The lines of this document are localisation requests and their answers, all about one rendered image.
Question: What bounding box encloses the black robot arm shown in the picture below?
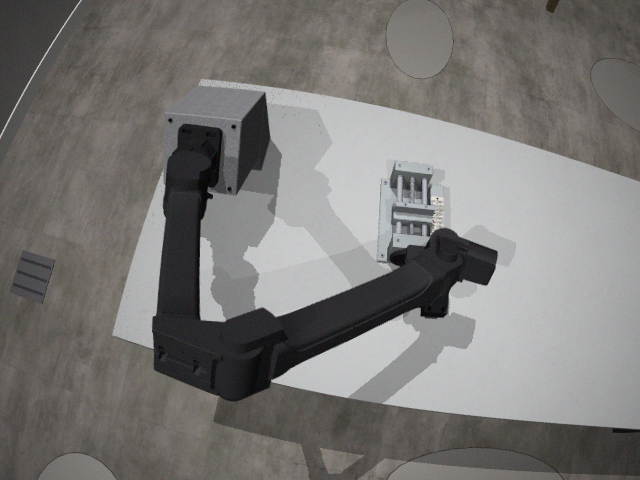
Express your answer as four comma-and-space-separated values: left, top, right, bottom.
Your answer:
152, 124, 498, 401

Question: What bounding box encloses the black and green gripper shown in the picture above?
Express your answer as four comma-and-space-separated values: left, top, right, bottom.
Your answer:
405, 245, 457, 286

